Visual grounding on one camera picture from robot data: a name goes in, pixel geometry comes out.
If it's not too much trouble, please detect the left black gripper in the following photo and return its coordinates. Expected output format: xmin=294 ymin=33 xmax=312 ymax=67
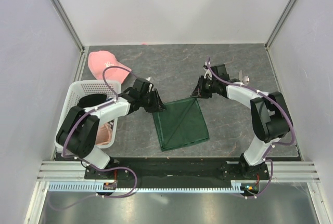
xmin=139 ymin=88 xmax=166 ymax=114

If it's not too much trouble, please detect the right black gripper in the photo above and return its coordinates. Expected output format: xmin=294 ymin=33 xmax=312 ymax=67
xmin=190 ymin=75 xmax=218 ymax=99

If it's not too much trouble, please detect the dark green cloth napkin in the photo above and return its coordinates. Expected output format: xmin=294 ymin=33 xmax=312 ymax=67
xmin=153 ymin=98 xmax=210 ymax=152

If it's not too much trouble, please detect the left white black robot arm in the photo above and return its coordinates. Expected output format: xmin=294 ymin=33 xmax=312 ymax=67
xmin=55 ymin=78 xmax=166 ymax=179

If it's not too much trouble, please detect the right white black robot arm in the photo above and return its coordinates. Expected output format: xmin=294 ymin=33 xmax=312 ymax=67
xmin=191 ymin=62 xmax=295 ymax=179

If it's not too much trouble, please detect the silver spoon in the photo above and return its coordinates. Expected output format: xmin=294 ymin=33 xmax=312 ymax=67
xmin=242 ymin=76 xmax=250 ymax=85

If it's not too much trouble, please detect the peach cloth in basket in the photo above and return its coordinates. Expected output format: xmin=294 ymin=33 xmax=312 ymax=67
xmin=95 ymin=123 xmax=113 ymax=146

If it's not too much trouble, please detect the black cloth in basket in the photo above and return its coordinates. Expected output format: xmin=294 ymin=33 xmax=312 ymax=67
xmin=77 ymin=94 xmax=107 ymax=108

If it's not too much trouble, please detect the pink baseball cap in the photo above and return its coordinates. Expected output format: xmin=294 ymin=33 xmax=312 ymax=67
xmin=88 ymin=50 xmax=131 ymax=83

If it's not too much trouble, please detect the white perforated plastic basket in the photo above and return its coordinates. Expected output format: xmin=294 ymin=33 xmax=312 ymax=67
xmin=56 ymin=80 xmax=121 ymax=149

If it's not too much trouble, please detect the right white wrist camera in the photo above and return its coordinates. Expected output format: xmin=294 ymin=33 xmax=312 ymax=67
xmin=203 ymin=62 xmax=212 ymax=80

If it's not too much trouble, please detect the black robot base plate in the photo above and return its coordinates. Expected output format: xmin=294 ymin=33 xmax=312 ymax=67
xmin=84 ymin=153 xmax=271 ymax=183

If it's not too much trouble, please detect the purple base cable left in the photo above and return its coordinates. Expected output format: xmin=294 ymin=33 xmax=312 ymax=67
xmin=48 ymin=166 xmax=138 ymax=211

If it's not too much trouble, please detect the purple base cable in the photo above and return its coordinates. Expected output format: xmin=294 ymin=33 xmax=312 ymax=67
xmin=48 ymin=166 xmax=138 ymax=211
xmin=234 ymin=159 xmax=274 ymax=201

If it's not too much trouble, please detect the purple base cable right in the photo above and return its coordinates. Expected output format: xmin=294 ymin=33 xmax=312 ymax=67
xmin=234 ymin=159 xmax=274 ymax=201

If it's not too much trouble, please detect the light blue slotted cable duct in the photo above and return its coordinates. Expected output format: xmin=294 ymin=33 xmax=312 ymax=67
xmin=48 ymin=181 xmax=259 ymax=193

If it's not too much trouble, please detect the right aluminium frame post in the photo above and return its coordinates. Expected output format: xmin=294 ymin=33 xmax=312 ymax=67
xmin=264 ymin=0 xmax=298 ymax=50

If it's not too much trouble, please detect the aluminium frame post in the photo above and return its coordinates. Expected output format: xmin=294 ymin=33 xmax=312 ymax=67
xmin=264 ymin=0 xmax=298 ymax=50
xmin=50 ymin=0 xmax=85 ymax=52

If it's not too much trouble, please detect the left aluminium frame post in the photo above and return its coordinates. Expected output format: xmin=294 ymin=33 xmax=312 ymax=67
xmin=50 ymin=0 xmax=85 ymax=52

